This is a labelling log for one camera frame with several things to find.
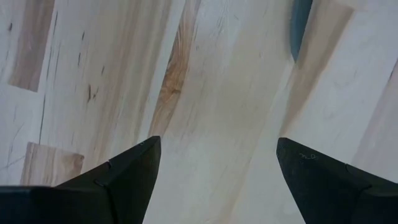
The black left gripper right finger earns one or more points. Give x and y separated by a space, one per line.
326 193

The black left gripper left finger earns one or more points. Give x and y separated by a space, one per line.
124 186

